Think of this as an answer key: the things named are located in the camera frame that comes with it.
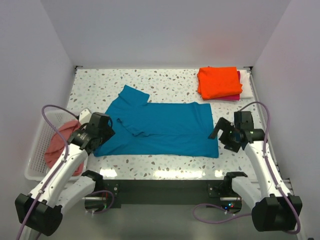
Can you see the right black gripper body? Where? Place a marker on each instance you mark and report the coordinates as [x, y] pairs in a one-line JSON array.
[[229, 139]]

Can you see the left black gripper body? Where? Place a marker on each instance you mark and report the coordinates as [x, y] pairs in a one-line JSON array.
[[106, 134]]

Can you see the blue t shirt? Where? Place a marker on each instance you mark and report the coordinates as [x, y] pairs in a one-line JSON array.
[[145, 128]]

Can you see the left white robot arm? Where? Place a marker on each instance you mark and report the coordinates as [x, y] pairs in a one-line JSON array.
[[43, 208]]

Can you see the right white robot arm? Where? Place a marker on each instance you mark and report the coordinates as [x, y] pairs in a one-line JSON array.
[[273, 206]]

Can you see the folded magenta t shirt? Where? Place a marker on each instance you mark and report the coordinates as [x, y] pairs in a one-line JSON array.
[[235, 97]]

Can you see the folded white t shirt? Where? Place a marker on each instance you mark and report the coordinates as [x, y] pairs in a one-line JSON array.
[[246, 86]]

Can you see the folded orange t shirt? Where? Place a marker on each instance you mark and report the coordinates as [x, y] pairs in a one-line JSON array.
[[218, 82]]

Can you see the pink t shirt in basket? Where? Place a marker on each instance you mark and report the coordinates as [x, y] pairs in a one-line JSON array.
[[57, 145]]

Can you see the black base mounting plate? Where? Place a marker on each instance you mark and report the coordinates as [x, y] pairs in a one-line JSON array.
[[116, 193]]

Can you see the white plastic laundry basket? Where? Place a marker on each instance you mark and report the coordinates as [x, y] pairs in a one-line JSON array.
[[36, 168]]

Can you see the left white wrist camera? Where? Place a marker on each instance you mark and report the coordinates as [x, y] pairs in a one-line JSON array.
[[84, 116]]

